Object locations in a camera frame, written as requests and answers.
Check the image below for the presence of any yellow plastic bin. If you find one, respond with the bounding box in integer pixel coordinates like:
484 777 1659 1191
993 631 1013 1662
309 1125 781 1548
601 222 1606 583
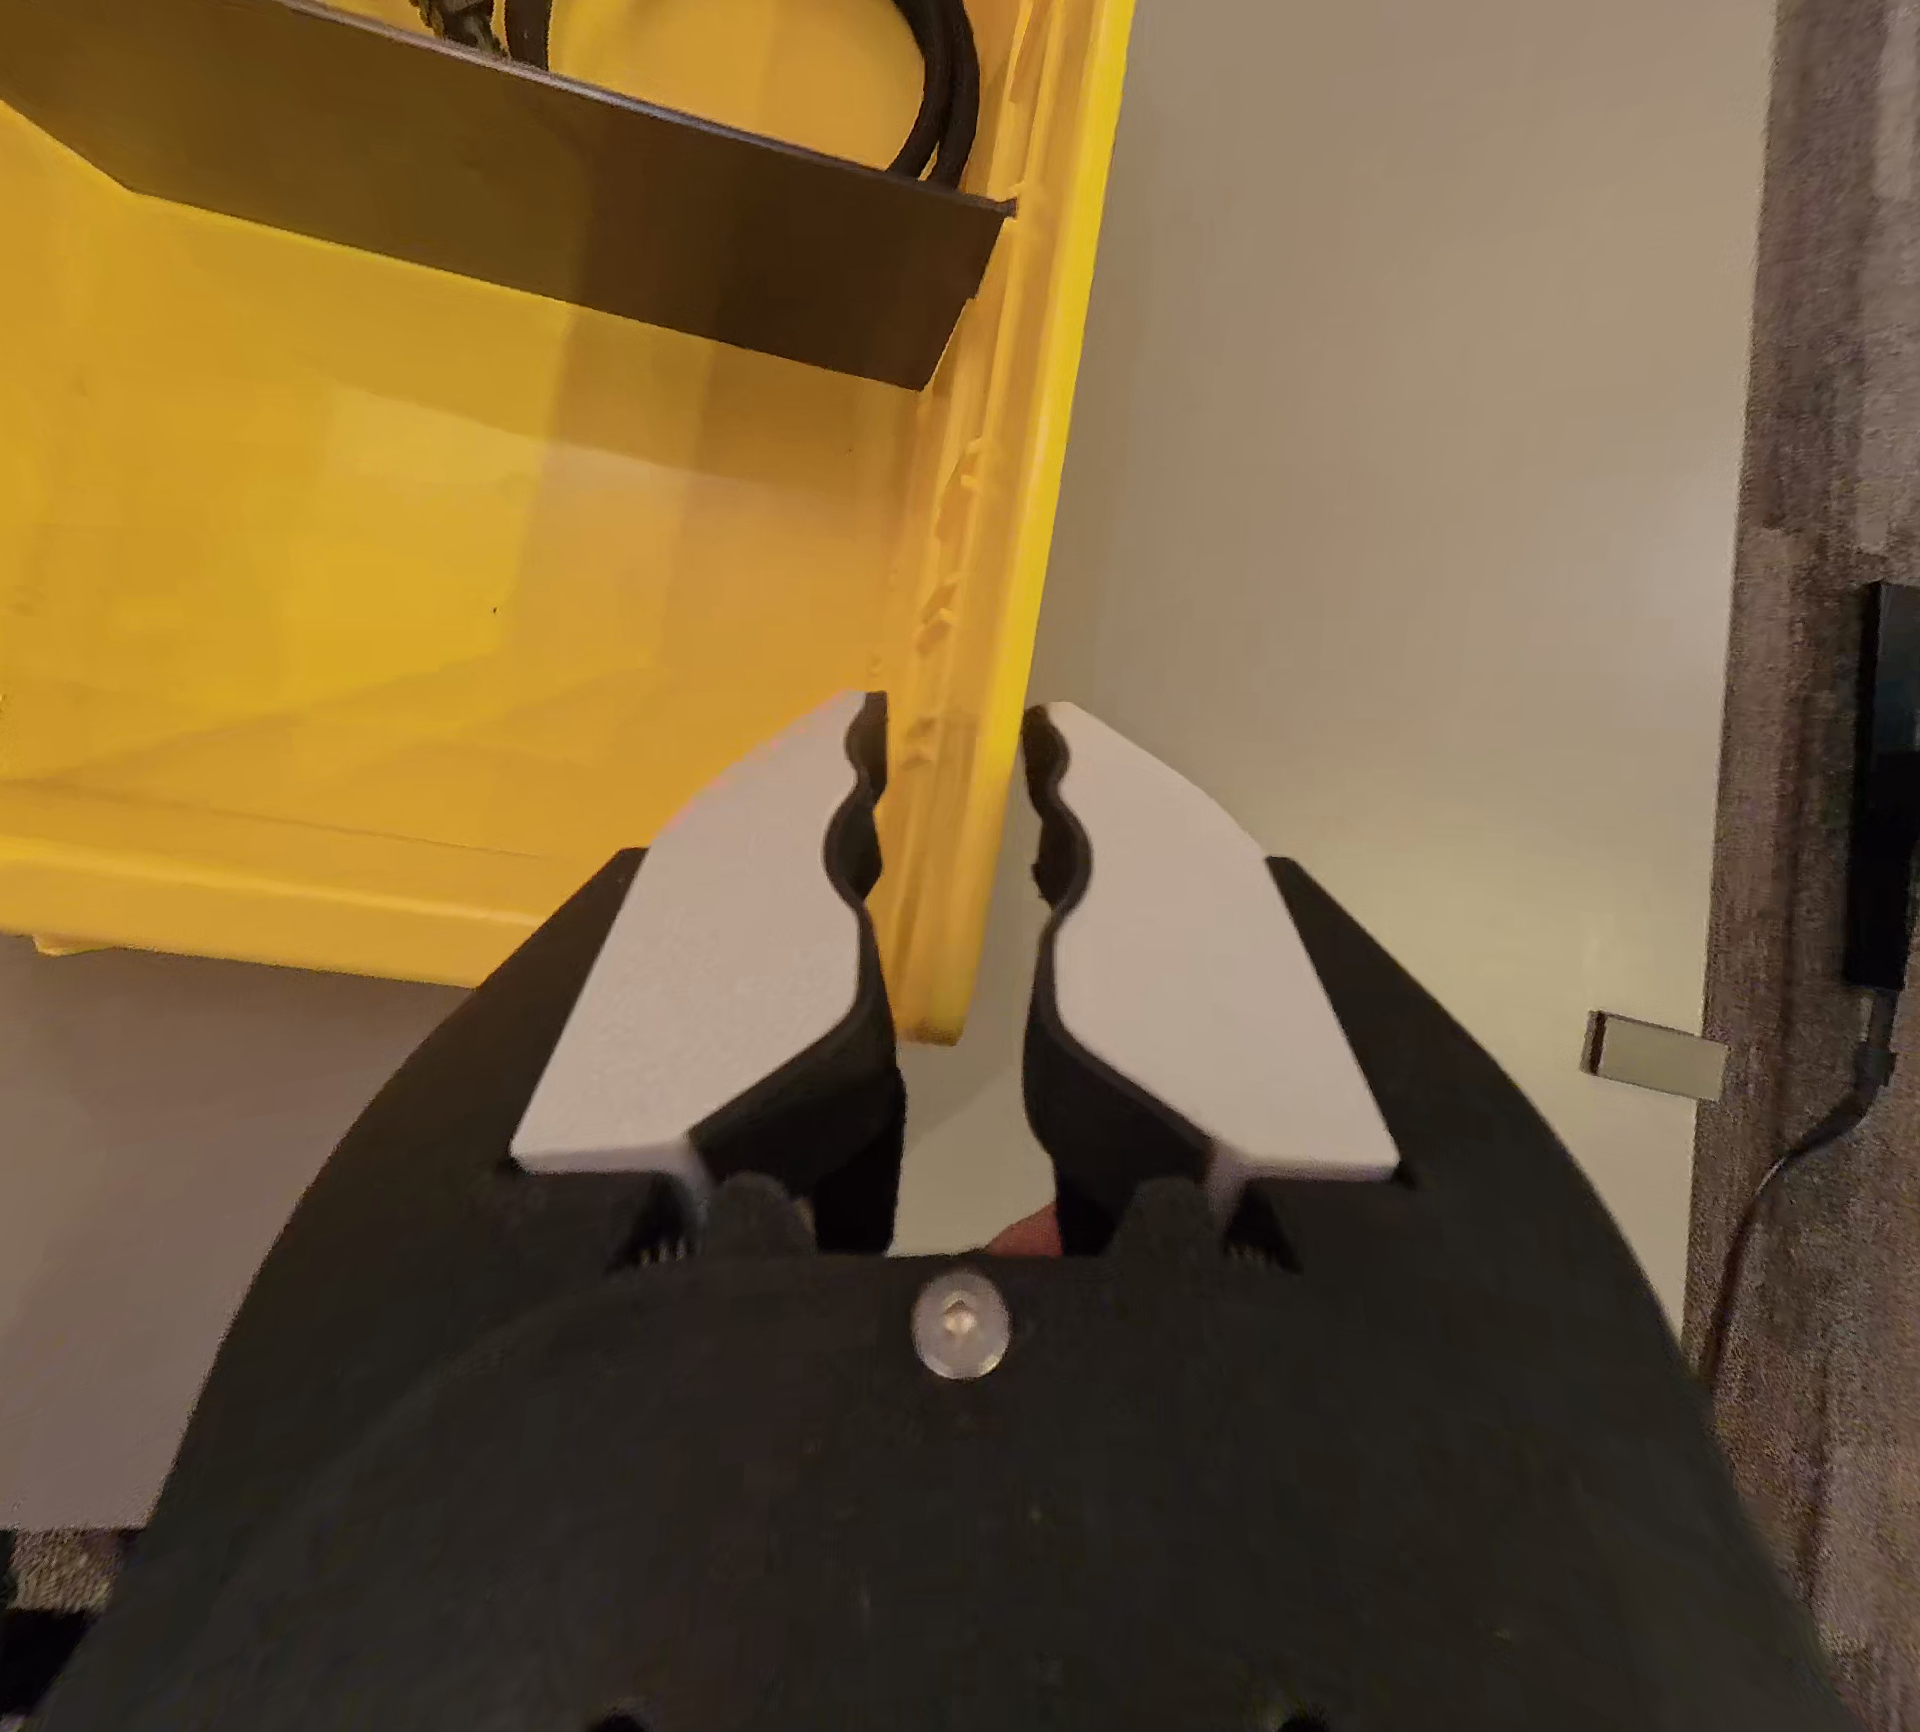
0 0 1169 1049

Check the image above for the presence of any thin black cord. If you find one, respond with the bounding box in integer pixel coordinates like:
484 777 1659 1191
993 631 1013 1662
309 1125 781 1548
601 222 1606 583
1705 989 1895 1374

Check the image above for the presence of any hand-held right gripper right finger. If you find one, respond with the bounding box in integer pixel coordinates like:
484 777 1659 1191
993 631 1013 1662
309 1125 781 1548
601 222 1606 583
1022 700 1407 1258

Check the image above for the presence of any black power adapter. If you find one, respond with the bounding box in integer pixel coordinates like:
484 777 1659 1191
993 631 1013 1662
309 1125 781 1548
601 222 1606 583
1842 581 1920 994

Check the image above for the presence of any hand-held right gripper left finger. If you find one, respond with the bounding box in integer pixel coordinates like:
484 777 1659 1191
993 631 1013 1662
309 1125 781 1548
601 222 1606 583
510 691 906 1252

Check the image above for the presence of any black divider plate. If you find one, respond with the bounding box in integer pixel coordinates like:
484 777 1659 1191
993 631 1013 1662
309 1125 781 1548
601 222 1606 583
0 0 1017 395

